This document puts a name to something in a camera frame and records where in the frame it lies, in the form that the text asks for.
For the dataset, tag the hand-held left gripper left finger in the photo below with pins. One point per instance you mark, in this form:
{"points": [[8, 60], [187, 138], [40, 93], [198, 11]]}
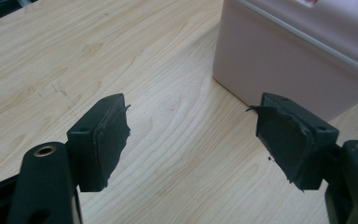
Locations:
{"points": [[96, 146]]}

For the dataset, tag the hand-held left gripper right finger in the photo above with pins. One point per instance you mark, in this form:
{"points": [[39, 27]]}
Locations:
{"points": [[295, 146]]}

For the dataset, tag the pink plastic storage box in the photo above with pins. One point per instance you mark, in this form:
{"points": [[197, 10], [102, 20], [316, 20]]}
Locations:
{"points": [[295, 53]]}

